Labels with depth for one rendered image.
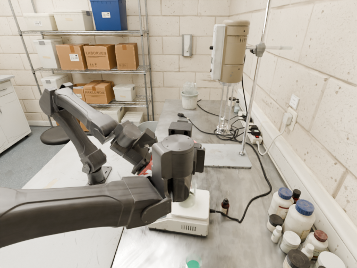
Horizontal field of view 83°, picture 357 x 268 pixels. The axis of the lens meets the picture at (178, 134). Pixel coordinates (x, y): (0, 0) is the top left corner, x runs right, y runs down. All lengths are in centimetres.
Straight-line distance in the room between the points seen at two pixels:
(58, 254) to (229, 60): 87
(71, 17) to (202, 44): 155
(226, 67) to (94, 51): 215
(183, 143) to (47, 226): 22
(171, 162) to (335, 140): 60
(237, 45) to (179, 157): 60
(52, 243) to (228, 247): 55
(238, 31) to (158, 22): 215
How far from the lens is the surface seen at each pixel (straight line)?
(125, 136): 63
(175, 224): 70
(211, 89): 304
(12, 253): 86
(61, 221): 33
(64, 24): 287
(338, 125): 81
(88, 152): 85
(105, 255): 73
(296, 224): 75
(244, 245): 75
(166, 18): 291
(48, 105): 86
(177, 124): 40
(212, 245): 72
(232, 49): 85
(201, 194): 73
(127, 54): 267
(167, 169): 35
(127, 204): 33
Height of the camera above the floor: 151
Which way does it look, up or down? 29 degrees down
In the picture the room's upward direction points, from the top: straight up
